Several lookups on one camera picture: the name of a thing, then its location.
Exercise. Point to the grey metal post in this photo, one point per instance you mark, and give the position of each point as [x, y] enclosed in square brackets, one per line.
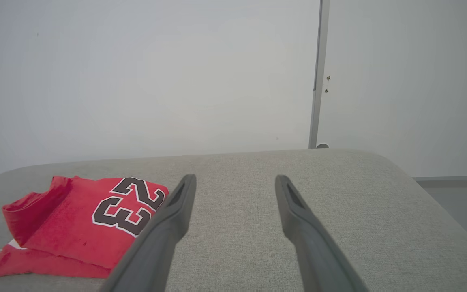
[318, 81]

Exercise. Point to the grey baseboard strip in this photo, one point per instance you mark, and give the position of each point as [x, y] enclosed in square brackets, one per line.
[456, 181]

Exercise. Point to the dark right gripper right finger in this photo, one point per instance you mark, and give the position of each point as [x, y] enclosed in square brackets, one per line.
[314, 247]

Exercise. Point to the red basketball jersey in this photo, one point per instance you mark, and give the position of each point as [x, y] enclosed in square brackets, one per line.
[71, 227]

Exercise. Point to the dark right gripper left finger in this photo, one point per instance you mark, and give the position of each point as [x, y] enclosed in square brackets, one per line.
[156, 247]

